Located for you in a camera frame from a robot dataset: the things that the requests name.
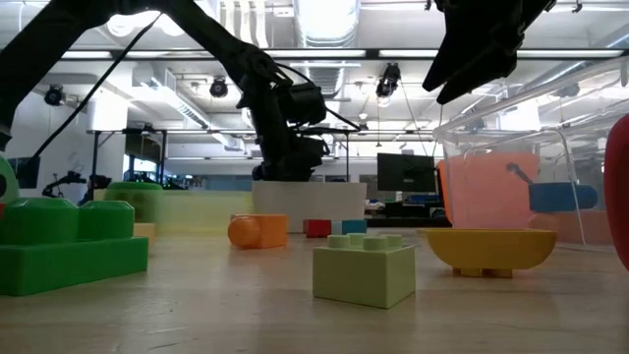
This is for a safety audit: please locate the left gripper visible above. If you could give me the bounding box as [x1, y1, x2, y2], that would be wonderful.
[253, 137, 331, 182]

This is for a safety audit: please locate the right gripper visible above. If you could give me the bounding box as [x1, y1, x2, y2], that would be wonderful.
[422, 0, 559, 105]

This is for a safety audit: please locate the yellow square toy block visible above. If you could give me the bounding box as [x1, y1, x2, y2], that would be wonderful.
[133, 222, 157, 246]

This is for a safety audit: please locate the yellow bowl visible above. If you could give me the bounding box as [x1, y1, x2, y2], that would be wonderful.
[416, 227, 558, 279]

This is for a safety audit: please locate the green stepped toy block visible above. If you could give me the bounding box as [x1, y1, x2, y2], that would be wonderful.
[0, 197, 150, 298]

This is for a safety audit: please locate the small red toy block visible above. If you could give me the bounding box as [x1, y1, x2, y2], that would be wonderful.
[303, 218, 333, 239]

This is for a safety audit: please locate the orange stepped toy block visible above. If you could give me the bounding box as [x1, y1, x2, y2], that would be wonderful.
[227, 213, 289, 250]

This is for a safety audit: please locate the teal toy block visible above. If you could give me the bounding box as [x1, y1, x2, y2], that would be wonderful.
[341, 218, 369, 236]

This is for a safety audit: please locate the yellow translucent plastic bin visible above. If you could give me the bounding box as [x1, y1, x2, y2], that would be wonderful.
[92, 189, 257, 235]

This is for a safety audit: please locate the black ceiling spotlight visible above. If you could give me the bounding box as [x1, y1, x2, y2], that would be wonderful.
[208, 76, 230, 99]
[42, 84, 67, 108]

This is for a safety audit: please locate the large black monitor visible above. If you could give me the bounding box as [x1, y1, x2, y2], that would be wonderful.
[376, 151, 437, 194]

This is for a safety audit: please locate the clear plastic container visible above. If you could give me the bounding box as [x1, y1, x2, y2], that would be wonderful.
[431, 53, 629, 255]

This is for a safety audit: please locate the orange plastic bucket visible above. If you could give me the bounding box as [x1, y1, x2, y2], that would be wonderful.
[435, 152, 542, 230]

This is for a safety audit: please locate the dark background desk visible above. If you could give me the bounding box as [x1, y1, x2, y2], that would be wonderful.
[366, 189, 446, 228]

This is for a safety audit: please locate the light green toy block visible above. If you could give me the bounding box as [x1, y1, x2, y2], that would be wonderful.
[312, 233, 417, 310]

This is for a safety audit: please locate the small black monitor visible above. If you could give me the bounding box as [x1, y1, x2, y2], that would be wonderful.
[7, 155, 42, 191]

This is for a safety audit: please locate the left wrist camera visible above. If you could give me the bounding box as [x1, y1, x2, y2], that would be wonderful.
[286, 81, 329, 127]

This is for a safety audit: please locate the black overhead camera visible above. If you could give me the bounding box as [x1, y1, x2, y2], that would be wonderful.
[374, 62, 403, 107]

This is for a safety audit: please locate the silver ventilation duct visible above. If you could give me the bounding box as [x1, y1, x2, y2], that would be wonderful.
[294, 0, 363, 99]

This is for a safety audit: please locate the black background table frame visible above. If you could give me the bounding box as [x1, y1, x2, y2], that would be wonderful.
[86, 127, 351, 186]

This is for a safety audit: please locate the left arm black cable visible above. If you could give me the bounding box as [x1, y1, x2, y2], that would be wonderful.
[29, 12, 163, 161]

